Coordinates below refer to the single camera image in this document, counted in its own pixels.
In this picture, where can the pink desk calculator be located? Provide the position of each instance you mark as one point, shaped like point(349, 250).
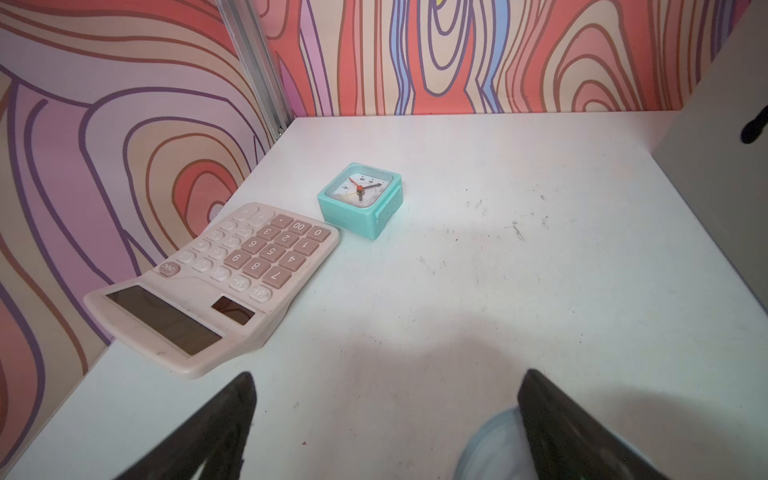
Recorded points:
point(220, 296)

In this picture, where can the grey metal cabinet box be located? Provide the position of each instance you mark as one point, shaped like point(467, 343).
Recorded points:
point(715, 153)

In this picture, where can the aluminium frame post left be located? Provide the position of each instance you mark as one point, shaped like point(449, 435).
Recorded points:
point(250, 42)

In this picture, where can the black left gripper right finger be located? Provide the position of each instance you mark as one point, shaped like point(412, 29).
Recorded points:
point(566, 442)

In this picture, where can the blue labelled tin can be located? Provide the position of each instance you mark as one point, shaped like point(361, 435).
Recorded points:
point(499, 450)

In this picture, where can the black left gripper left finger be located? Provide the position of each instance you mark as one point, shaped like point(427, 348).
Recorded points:
point(208, 445)

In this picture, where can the mint green alarm clock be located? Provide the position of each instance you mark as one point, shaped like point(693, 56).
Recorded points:
point(361, 199)

